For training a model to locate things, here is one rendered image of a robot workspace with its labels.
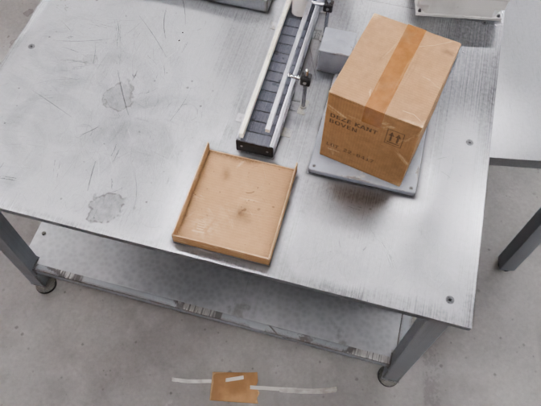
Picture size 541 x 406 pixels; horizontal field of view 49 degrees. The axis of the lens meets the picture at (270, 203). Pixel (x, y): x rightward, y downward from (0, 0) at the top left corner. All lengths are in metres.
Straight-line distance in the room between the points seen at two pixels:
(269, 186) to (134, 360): 1.01
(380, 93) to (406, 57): 0.14
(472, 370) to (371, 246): 0.98
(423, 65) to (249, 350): 1.27
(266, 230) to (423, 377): 1.04
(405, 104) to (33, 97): 1.10
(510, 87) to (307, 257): 0.86
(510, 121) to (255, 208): 0.81
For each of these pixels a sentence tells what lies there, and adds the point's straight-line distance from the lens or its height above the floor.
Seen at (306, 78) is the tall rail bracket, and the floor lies 0.97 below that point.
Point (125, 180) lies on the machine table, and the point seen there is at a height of 0.83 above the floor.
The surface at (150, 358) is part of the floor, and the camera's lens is 2.35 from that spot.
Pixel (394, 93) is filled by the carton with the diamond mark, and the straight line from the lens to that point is 1.48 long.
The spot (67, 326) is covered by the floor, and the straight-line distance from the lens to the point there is 2.46.
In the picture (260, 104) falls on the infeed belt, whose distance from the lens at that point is 1.73.
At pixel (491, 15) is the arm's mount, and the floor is 0.85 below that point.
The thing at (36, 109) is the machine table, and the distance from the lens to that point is 1.91.
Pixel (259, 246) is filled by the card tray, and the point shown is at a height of 0.83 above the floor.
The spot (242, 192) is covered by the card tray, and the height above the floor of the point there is 0.83.
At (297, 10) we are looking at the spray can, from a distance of 1.95.
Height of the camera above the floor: 2.24
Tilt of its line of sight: 61 degrees down
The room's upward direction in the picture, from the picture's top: 1 degrees clockwise
